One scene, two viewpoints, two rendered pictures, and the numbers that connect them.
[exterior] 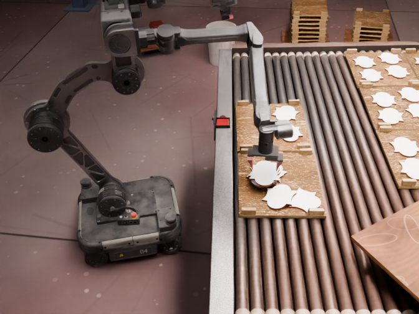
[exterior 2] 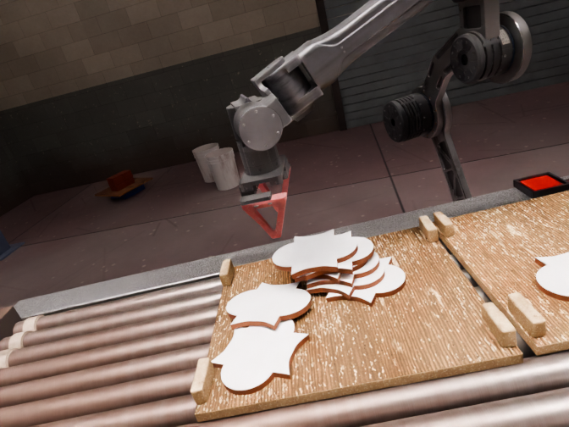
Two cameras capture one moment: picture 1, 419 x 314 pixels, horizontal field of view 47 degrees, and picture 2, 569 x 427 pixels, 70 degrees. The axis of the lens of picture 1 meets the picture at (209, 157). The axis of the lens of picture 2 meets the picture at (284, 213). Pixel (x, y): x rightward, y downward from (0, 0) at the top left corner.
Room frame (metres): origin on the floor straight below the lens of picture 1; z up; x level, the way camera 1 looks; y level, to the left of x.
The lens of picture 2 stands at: (1.53, -0.84, 1.34)
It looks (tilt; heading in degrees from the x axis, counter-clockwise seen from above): 24 degrees down; 91
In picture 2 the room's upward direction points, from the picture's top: 15 degrees counter-clockwise
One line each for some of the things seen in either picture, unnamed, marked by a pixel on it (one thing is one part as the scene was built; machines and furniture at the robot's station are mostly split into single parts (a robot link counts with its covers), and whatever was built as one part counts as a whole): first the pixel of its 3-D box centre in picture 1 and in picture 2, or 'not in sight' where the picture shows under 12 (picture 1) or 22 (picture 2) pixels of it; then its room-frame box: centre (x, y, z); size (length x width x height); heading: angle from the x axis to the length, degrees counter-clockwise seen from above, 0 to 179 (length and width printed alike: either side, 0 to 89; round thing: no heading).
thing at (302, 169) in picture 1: (279, 182); (336, 302); (1.56, -0.30, 0.93); 0.41 x 0.35 x 0.02; 176
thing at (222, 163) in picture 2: not in sight; (223, 169); (0.94, 3.29, 0.19); 0.30 x 0.30 x 0.37
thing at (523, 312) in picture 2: (303, 146); (526, 313); (1.78, -0.44, 0.95); 0.06 x 0.02 x 0.03; 87
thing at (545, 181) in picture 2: (222, 123); (541, 185); (2.04, -0.08, 0.92); 0.06 x 0.06 x 0.01; 87
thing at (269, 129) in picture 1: (267, 133); (250, 119); (1.50, -0.23, 1.24); 0.07 x 0.06 x 0.07; 99
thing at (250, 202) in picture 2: (274, 161); (269, 207); (1.49, -0.26, 1.10); 0.07 x 0.07 x 0.09; 81
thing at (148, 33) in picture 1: (144, 37); not in sight; (1.95, 0.25, 1.45); 0.09 x 0.08 x 0.12; 9
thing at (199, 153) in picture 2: not in sight; (210, 163); (0.76, 3.68, 0.19); 0.30 x 0.30 x 0.37
